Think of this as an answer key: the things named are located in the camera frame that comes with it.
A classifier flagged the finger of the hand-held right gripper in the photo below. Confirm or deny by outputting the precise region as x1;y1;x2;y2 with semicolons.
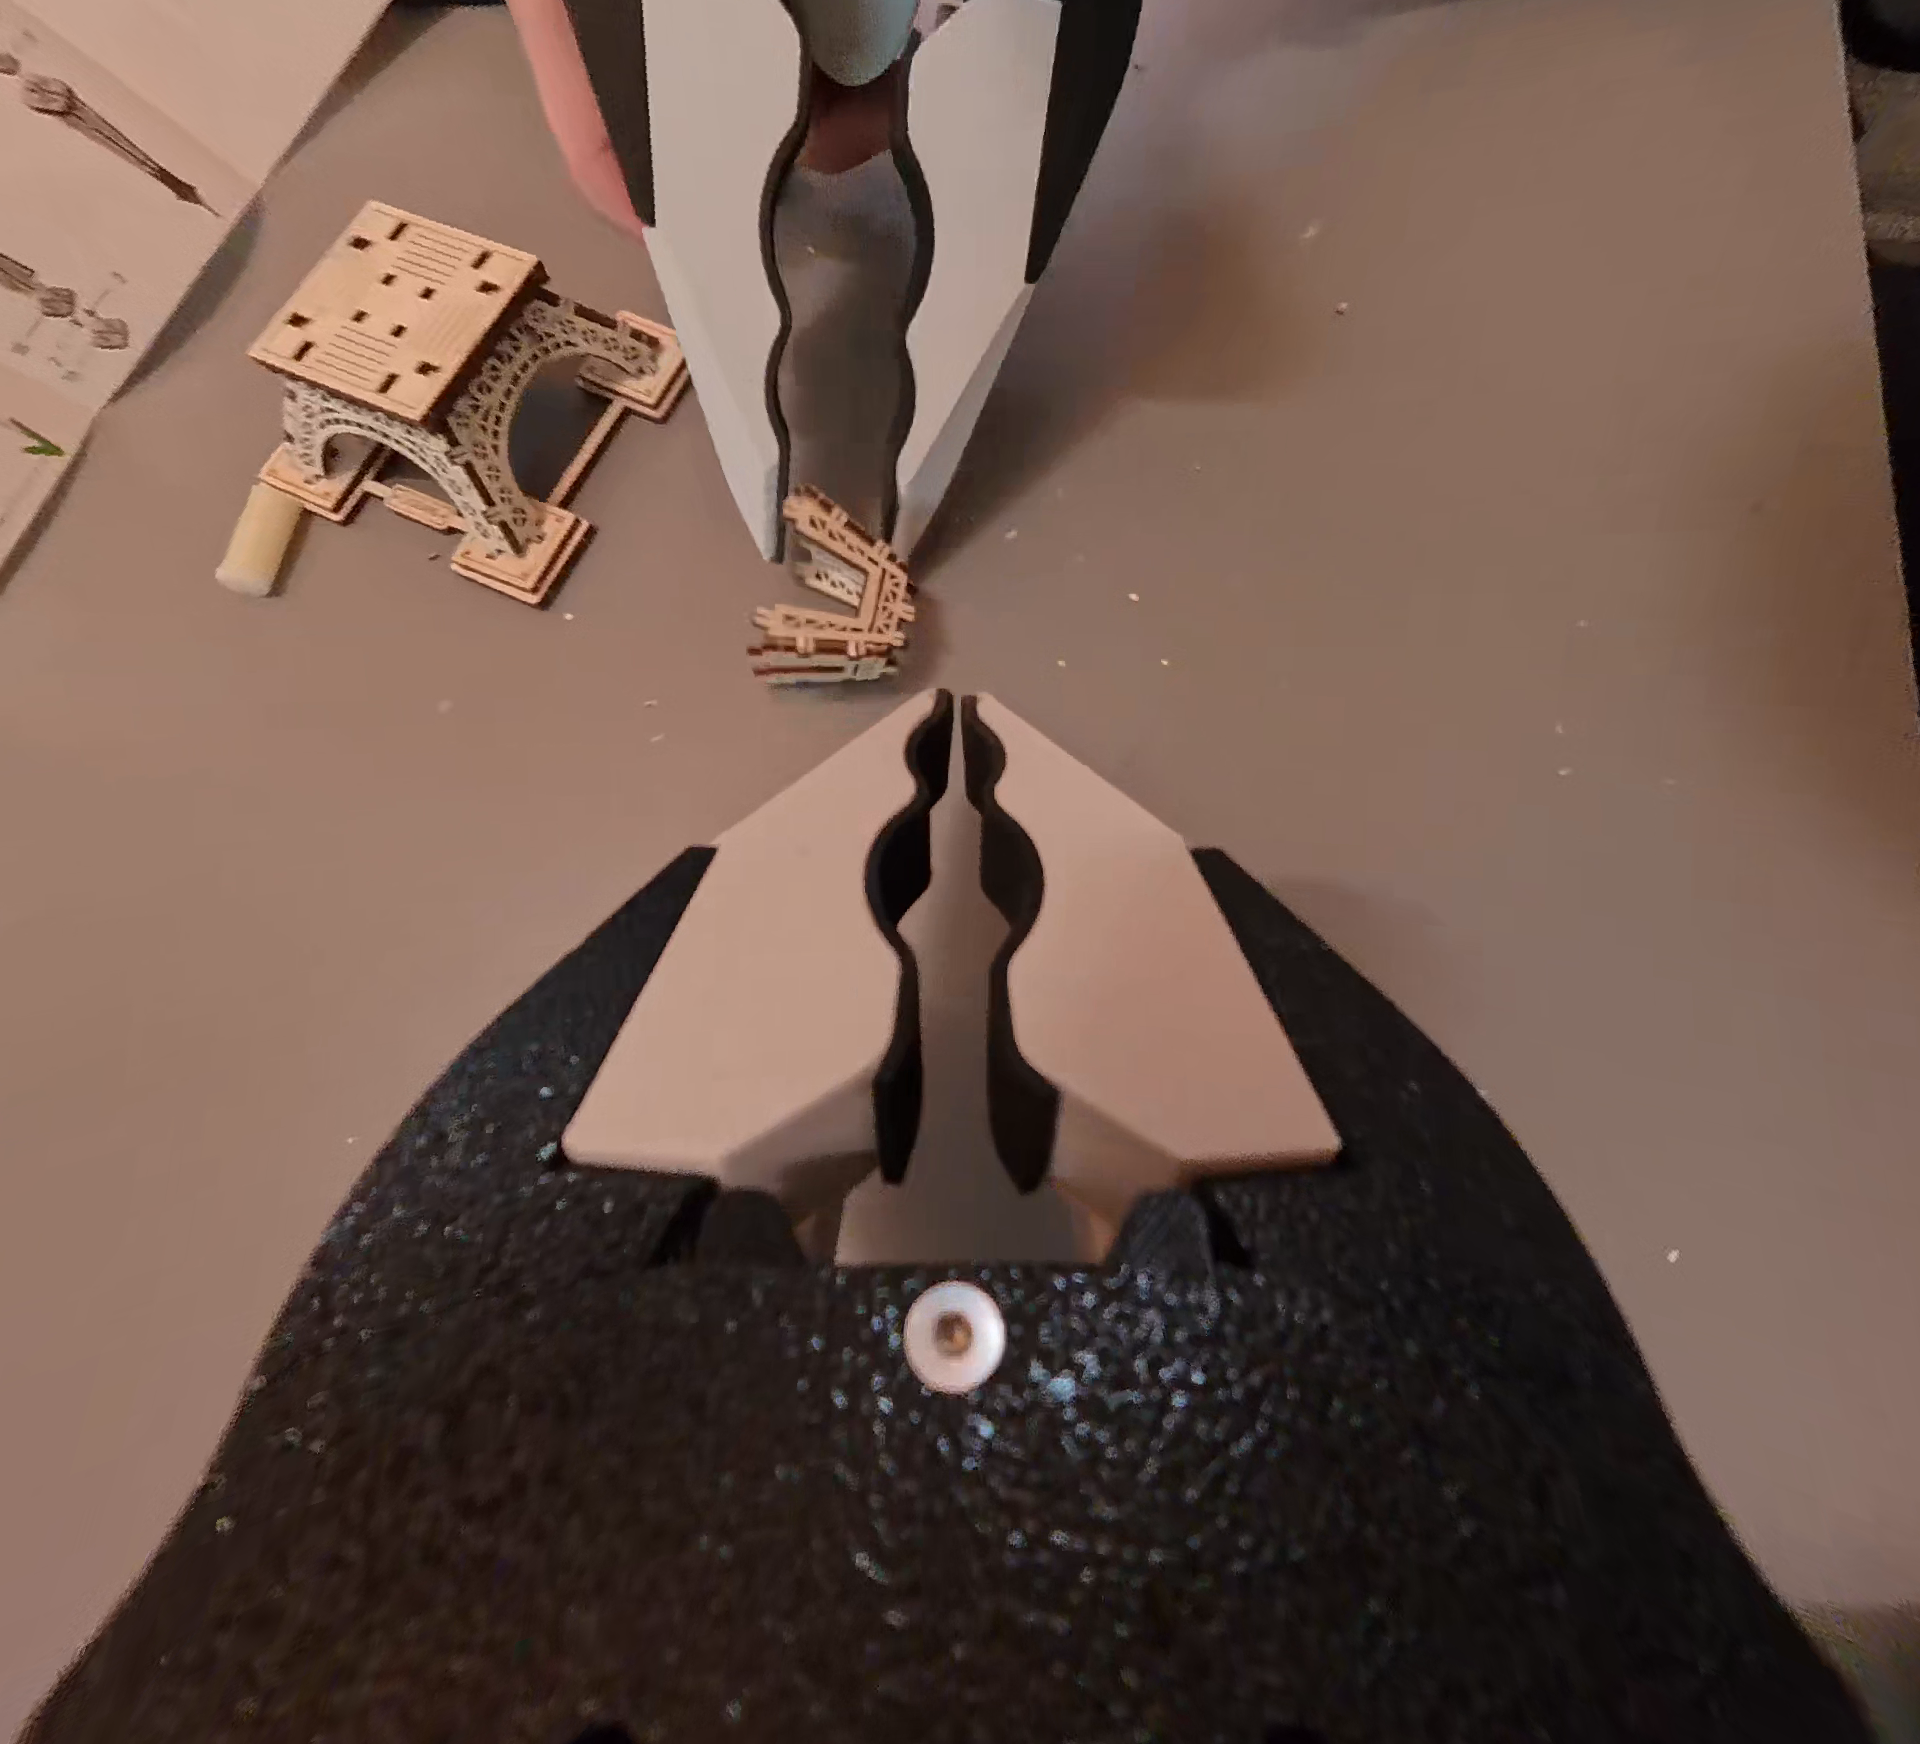
636;0;824;567
886;0;1064;560

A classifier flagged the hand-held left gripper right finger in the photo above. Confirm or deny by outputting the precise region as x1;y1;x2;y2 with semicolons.
960;693;1344;1227

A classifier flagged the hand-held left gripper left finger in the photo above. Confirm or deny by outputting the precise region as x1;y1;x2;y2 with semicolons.
562;688;958;1221

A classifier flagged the wooden tower section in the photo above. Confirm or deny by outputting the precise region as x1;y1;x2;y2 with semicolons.
747;486;919;693

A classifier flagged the person's right hand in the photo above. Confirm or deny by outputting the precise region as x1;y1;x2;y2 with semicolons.
501;0;639;240

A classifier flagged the wooden tower base model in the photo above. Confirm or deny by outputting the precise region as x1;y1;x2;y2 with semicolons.
246;199;693;608

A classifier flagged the white instruction booklet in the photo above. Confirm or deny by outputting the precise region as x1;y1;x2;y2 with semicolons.
0;0;425;576

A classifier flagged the cream wax stick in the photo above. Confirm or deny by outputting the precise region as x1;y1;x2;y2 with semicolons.
215;484;305;600

